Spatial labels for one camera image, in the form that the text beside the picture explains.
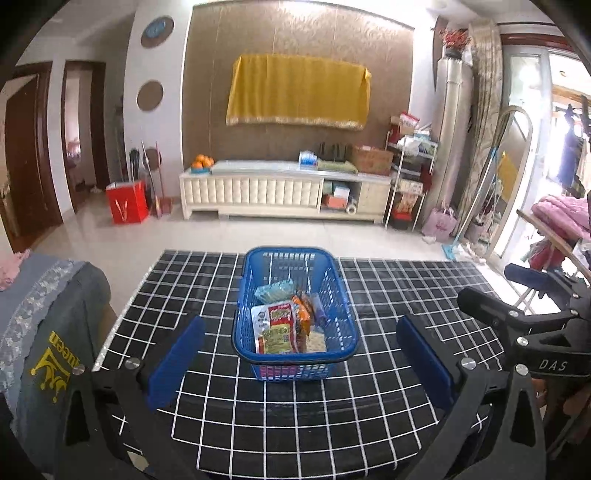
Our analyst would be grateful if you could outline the red gift box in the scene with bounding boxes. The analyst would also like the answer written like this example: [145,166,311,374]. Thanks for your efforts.
[392,191,419,229]

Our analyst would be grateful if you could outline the hanging dark clothes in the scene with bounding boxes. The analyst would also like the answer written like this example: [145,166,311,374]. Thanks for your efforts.
[556,97,591,195]

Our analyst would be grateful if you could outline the blue mop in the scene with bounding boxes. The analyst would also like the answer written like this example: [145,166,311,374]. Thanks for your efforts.
[442,148,499,261]

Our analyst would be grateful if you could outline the orange cartoon snack packet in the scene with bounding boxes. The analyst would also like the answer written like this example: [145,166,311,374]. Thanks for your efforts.
[291,295,315,337]

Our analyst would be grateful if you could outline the purple snack packet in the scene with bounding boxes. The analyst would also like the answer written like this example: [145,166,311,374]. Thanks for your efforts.
[254,364,301,380]

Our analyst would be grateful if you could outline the blue plastic basket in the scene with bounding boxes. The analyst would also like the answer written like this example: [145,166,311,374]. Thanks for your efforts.
[231,246,361,381]

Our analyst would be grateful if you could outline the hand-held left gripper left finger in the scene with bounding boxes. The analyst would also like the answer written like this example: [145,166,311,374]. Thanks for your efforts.
[60,315,232,480]

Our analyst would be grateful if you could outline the silver standing air conditioner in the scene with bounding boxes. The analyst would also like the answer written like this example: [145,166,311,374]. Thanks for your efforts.
[422,58,474,222]

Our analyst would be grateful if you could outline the pink cloth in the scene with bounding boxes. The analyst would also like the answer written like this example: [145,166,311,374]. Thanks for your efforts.
[0,249,33,289]

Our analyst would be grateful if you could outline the patterned curtain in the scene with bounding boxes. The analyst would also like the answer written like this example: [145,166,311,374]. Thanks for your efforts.
[455,21,503,232]

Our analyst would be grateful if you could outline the pink blanket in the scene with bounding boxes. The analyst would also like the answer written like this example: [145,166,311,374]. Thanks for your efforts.
[531,194,591,241]

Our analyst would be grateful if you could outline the round wall decor blue plate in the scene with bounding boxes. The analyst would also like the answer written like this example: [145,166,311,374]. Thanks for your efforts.
[140,15,175,48]

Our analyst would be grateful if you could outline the white arched frame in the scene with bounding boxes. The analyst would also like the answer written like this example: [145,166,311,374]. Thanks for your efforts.
[480,105,534,264]

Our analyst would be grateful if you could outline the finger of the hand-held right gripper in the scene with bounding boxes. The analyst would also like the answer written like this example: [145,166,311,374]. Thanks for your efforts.
[456,286,591,344]
[504,263,591,315]

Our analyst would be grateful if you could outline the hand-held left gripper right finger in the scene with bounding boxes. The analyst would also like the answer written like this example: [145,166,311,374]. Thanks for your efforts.
[392,315,550,480]

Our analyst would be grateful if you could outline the brooms by wall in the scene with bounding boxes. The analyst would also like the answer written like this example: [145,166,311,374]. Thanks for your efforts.
[127,143,172,217]

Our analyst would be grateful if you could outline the brown cardboard box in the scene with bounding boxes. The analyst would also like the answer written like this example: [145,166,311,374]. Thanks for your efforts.
[351,145,394,176]

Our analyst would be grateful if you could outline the dark brown door frame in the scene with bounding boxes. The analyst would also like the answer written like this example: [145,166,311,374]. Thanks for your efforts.
[61,60,112,213]

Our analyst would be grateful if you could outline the dark brown door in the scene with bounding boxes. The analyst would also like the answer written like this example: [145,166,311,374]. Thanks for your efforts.
[0,62,63,252]

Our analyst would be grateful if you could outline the white TV cabinet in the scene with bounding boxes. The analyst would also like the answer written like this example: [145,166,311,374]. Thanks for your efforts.
[179,159,393,224]

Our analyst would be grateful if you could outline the white metal rack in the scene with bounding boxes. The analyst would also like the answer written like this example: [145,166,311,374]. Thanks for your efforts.
[384,122,437,232]

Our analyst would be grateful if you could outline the person's right hand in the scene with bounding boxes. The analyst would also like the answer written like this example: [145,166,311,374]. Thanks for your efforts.
[531,378,591,467]

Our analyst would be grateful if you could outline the clothes drying rack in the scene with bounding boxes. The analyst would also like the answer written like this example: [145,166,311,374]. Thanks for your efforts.
[516,208,591,315]

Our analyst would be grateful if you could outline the black router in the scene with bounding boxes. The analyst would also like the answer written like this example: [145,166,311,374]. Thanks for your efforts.
[318,141,349,161]

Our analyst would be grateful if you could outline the green folded cloth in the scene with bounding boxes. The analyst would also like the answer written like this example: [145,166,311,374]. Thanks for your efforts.
[316,159,358,174]

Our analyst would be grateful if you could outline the black white checked tablecloth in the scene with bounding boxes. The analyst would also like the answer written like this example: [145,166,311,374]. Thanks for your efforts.
[92,249,509,480]

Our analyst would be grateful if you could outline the vase with red flowers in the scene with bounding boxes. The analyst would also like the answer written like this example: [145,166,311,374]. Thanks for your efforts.
[438,28,472,60]

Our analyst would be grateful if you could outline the yellow cloth cover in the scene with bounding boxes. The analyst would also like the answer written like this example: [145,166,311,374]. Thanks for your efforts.
[225,54,372,131]

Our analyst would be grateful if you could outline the large red white snack packet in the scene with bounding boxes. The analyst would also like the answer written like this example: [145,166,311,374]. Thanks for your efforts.
[250,300,309,355]

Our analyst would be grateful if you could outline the red paper bag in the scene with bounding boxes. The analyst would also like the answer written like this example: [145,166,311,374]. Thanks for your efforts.
[106,180,149,225]

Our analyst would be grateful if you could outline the pink gift bag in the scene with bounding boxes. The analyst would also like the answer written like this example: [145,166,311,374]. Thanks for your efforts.
[422,205,458,243]

